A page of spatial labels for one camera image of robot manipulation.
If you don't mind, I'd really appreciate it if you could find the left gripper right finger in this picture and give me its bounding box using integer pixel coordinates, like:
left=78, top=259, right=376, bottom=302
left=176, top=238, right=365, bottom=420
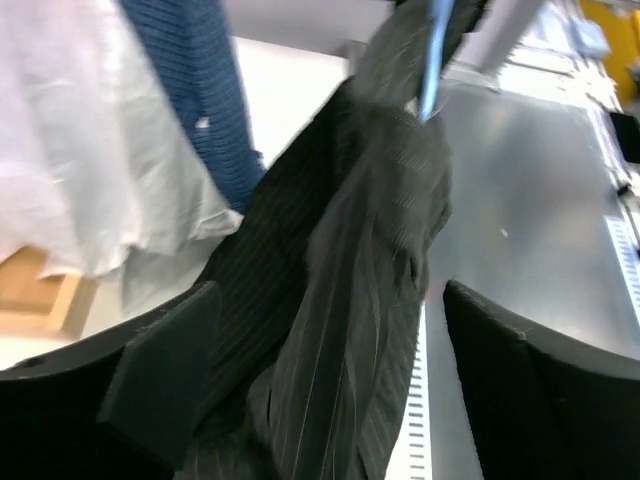
left=443, top=280, right=639, bottom=480

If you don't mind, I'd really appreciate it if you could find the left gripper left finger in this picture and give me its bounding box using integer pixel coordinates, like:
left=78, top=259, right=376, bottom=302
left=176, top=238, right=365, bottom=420
left=1, top=282, right=221, bottom=479

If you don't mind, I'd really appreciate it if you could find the black pinstripe shirt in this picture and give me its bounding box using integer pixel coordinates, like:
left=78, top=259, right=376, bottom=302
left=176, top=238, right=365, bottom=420
left=169, top=0, right=494, bottom=480

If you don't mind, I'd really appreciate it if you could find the blue wire hanger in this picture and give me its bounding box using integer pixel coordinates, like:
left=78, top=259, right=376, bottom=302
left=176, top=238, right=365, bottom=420
left=419, top=0, right=454, bottom=122

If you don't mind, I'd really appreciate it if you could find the white shirt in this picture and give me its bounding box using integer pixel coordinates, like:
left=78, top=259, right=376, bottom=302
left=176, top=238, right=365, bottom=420
left=1, top=1, right=242, bottom=310

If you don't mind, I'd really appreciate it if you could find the blue checked shirt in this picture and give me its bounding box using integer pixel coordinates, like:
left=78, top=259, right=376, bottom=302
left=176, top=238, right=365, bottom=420
left=121, top=0, right=265, bottom=213

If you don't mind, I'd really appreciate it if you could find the wooden clothes rack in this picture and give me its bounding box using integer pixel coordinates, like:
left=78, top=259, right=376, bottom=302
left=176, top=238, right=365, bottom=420
left=1, top=248, right=97, bottom=340

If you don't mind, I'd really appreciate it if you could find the grey slotted cable duct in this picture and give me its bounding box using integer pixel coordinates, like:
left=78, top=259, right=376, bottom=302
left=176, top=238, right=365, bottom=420
left=400, top=306, right=432, bottom=480

